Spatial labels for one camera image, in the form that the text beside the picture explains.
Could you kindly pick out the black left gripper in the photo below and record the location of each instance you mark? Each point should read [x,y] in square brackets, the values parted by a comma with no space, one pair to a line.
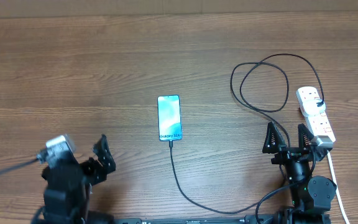
[97,170]

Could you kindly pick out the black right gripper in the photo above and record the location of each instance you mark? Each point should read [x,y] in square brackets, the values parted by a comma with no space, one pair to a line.
[285,152]

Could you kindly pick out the Samsung Galaxy smartphone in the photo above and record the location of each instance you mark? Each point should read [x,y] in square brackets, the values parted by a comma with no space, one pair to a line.
[169,118]

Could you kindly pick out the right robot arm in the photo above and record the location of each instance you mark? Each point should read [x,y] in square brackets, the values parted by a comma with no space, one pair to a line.
[311,195]

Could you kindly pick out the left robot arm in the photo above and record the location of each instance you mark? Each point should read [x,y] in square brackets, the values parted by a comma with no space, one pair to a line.
[69,183]

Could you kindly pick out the white charger plug adapter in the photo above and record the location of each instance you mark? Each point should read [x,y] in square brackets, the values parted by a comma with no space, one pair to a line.
[313,107]

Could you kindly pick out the white power strip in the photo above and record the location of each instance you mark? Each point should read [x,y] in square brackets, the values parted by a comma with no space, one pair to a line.
[318,125]

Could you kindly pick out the cardboard backdrop panel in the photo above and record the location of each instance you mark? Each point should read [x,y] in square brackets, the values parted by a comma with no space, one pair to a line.
[66,8]

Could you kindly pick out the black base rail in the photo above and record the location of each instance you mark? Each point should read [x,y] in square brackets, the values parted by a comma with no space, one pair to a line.
[248,219]

